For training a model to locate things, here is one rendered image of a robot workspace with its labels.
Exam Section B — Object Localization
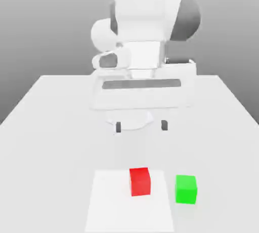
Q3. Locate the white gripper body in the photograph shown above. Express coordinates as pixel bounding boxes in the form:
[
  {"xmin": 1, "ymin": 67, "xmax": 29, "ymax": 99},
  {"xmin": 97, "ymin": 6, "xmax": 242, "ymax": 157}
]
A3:
[{"xmin": 90, "ymin": 72, "xmax": 195, "ymax": 111}]

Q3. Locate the small red cube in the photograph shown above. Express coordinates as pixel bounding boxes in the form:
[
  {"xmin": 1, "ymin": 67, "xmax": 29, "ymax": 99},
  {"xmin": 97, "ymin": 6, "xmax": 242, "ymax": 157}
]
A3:
[{"xmin": 129, "ymin": 167, "xmax": 152, "ymax": 198}]

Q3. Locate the small green cube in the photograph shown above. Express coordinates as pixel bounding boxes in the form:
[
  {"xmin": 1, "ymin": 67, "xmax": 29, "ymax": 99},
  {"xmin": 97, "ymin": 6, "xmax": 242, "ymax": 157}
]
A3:
[{"xmin": 175, "ymin": 174, "xmax": 198, "ymax": 205}]

